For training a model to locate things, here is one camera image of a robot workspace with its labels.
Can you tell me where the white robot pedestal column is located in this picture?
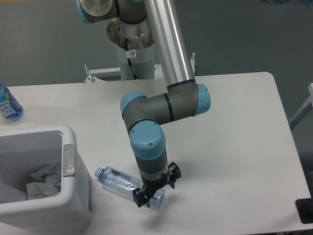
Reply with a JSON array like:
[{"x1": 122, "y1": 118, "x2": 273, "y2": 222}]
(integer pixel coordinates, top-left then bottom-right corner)
[{"x1": 107, "y1": 18, "x2": 155, "y2": 80}]

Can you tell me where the white plastic trash can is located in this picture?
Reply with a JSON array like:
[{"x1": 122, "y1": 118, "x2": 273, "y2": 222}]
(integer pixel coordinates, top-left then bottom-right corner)
[{"x1": 0, "y1": 125, "x2": 92, "y2": 231}]

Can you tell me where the white tissue trash in bin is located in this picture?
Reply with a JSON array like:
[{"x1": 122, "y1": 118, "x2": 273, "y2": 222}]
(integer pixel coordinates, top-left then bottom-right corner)
[{"x1": 26, "y1": 164, "x2": 62, "y2": 200}]

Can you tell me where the white metal base bracket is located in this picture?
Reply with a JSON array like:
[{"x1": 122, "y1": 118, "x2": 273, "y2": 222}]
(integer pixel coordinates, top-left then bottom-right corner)
[{"x1": 84, "y1": 51, "x2": 197, "y2": 83}]

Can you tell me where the blue labelled water bottle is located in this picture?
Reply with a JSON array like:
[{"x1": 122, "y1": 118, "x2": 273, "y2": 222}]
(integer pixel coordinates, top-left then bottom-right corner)
[{"x1": 0, "y1": 84, "x2": 23, "y2": 121}]

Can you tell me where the black cable on pedestal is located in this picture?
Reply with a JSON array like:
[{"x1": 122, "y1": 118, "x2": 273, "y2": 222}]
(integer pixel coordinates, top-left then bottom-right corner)
[{"x1": 124, "y1": 38, "x2": 138, "y2": 80}]

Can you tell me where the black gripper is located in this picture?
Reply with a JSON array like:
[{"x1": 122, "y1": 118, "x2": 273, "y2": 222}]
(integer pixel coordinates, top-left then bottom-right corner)
[{"x1": 133, "y1": 162, "x2": 181, "y2": 208}]

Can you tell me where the white frame at right edge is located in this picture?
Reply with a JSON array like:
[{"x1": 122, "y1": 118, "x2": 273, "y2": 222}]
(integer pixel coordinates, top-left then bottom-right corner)
[{"x1": 289, "y1": 83, "x2": 313, "y2": 130}]

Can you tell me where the clear plastic bottle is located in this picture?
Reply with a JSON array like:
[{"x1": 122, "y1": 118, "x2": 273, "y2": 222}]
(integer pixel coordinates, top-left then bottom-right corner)
[{"x1": 94, "y1": 165, "x2": 166, "y2": 210}]

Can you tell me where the black device at table edge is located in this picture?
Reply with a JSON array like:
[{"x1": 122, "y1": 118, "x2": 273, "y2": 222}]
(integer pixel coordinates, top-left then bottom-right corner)
[{"x1": 295, "y1": 198, "x2": 313, "y2": 224}]

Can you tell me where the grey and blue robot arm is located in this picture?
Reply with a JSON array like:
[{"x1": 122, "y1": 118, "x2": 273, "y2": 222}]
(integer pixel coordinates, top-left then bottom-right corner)
[{"x1": 76, "y1": 0, "x2": 211, "y2": 207}]

